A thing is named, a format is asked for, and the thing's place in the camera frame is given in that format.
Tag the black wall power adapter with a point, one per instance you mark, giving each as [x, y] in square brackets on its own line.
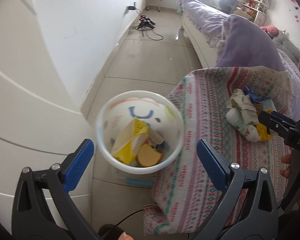
[131, 7]

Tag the patterned knit blanket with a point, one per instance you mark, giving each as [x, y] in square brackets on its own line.
[207, 110]

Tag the white bookshelf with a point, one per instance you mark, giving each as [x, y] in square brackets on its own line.
[255, 2]

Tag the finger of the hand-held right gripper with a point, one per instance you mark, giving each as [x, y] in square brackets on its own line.
[285, 117]
[272, 123]

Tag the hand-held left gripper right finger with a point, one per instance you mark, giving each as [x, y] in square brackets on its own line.
[211, 165]

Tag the white cartoon print bucket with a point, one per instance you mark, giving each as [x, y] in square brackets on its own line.
[145, 110]

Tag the bed with purple sheet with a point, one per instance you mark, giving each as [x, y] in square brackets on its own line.
[202, 10]

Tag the light blue paper piece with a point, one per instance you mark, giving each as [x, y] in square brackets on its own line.
[268, 104]

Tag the pink plush toy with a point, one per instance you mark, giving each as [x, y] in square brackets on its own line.
[270, 30]

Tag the purple pillow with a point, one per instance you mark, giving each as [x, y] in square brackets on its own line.
[245, 42]

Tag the dark brown slipper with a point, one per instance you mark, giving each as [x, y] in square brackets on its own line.
[111, 232]

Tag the grey plush toy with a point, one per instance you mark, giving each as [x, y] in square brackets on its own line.
[288, 45]

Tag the black red electronic device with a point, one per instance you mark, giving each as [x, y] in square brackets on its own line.
[146, 22]

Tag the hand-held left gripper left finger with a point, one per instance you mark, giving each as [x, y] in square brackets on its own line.
[80, 165]

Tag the person's left hand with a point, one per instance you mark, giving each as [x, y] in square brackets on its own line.
[126, 236]

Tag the white wardrobe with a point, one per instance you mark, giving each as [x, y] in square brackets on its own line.
[27, 80]

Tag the person's right hand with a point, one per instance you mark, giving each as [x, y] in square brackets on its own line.
[286, 160]

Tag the crushed yellow carton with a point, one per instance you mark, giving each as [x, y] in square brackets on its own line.
[126, 150]

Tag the pink heart wall sticker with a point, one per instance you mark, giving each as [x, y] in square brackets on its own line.
[296, 18]

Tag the dark office chair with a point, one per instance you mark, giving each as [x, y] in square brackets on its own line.
[228, 2]

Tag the blue printed carton piece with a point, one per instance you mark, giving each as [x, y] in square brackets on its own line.
[251, 92]

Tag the crushed white plastic bottle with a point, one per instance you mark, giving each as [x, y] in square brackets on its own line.
[242, 126]

